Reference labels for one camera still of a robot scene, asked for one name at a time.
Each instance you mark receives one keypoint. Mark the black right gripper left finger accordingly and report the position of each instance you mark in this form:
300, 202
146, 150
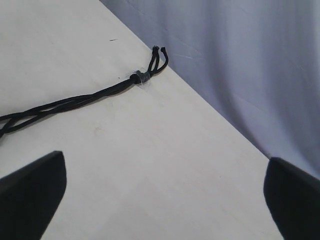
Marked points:
30, 196

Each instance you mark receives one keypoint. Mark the white backdrop cloth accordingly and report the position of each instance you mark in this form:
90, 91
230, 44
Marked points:
257, 62

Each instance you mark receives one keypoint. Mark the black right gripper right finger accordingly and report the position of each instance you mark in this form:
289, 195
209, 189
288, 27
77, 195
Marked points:
293, 199

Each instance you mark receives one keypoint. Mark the clear tape piece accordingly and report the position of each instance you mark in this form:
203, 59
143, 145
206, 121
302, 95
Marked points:
143, 80

